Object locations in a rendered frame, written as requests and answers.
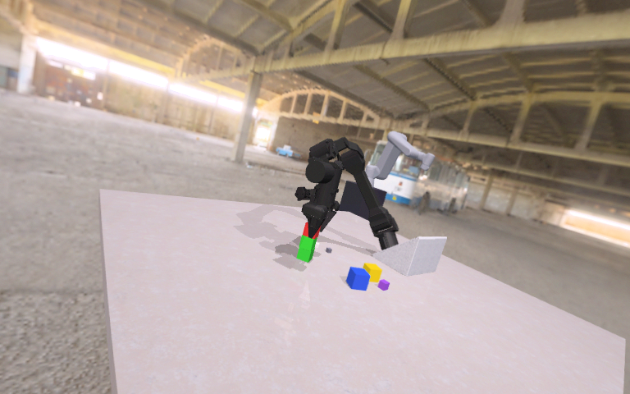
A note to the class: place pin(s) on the blue cube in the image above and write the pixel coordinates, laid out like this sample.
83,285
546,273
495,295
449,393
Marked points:
358,279

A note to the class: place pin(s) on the small purple block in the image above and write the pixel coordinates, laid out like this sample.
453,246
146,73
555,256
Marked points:
383,284

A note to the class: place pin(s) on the red block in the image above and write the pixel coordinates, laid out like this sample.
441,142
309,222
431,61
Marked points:
305,233

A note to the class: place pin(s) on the green block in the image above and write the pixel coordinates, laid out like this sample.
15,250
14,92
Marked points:
307,243
305,255

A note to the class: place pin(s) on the yellow cube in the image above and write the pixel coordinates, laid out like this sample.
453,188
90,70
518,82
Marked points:
373,270

